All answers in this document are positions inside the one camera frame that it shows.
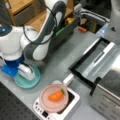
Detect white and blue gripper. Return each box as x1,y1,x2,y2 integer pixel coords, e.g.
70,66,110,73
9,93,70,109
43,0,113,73
0,56,35,80

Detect orange carrot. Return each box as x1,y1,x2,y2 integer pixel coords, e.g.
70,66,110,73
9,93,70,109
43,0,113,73
48,89,64,102

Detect pink round plate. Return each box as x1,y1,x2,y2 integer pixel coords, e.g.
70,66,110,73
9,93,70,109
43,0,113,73
39,84,69,112

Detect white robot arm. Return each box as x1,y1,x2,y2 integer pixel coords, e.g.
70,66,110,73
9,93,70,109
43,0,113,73
0,0,68,80

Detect wooden box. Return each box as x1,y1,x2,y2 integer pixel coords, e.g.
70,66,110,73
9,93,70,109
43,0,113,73
6,0,81,41

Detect open oven glass door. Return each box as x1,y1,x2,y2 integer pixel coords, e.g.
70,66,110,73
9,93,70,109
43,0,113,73
69,38,115,94

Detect silver toaster oven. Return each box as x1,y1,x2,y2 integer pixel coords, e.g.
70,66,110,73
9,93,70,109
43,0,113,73
90,46,120,120

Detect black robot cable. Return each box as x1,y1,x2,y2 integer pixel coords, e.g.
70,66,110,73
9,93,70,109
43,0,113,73
21,0,66,44

